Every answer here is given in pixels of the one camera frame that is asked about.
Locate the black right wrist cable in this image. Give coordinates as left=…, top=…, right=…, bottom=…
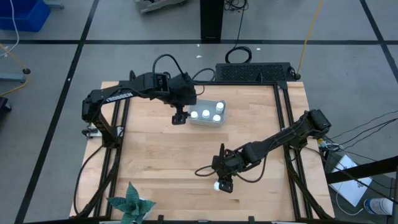
left=195, top=155, right=266, bottom=184

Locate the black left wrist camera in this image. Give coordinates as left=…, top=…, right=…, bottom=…
left=169, top=73, right=197, bottom=95

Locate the blue plastic bin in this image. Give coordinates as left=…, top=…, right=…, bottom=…
left=0, top=0, right=52, bottom=32

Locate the black floor cable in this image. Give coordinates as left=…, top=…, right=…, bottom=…
left=338, top=117, right=398, bottom=147
left=338, top=109, right=398, bottom=136

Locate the white plastic basket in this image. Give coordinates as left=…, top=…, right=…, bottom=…
left=187, top=98, right=228, bottom=128

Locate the black caster foot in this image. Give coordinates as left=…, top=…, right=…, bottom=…
left=0, top=96, right=12, bottom=112

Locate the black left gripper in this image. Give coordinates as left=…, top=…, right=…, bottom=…
left=169, top=92, right=198, bottom=126

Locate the clear water bottle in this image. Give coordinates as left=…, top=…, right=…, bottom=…
left=363, top=197, right=395, bottom=217

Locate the black coiled cable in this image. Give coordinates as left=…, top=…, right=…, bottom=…
left=224, top=0, right=252, bottom=65

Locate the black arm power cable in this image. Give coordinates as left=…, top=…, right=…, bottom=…
left=73, top=144, right=105, bottom=217

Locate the black metal bar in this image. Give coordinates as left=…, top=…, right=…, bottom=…
left=325, top=155, right=398, bottom=185

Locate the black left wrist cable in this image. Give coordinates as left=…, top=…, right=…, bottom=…
left=151, top=54, right=218, bottom=96

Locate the grey flat board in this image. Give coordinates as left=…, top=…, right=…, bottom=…
left=135, top=0, right=187, bottom=14

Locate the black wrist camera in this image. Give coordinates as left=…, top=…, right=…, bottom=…
left=228, top=155, right=245, bottom=170
left=169, top=73, right=197, bottom=95

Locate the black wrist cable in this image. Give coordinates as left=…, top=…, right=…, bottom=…
left=151, top=54, right=218, bottom=96
left=195, top=155, right=266, bottom=184

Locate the black upright post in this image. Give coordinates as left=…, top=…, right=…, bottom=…
left=200, top=0, right=224, bottom=40

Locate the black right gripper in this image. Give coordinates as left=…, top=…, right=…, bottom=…
left=212, top=143, right=251, bottom=194

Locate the black computer case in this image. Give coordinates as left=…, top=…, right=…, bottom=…
left=215, top=62, right=295, bottom=83

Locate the black table frame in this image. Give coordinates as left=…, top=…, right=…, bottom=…
left=70, top=80, right=336, bottom=224

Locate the green artificial plant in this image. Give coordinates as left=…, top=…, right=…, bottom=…
left=106, top=182, right=157, bottom=224

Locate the yellow cable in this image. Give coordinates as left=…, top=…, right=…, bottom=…
left=296, top=0, right=325, bottom=79
left=0, top=43, right=29, bottom=97

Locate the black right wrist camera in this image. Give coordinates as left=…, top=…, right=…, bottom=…
left=228, top=155, right=245, bottom=170

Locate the grey stand base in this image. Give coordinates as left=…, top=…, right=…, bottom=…
left=0, top=73, right=27, bottom=84

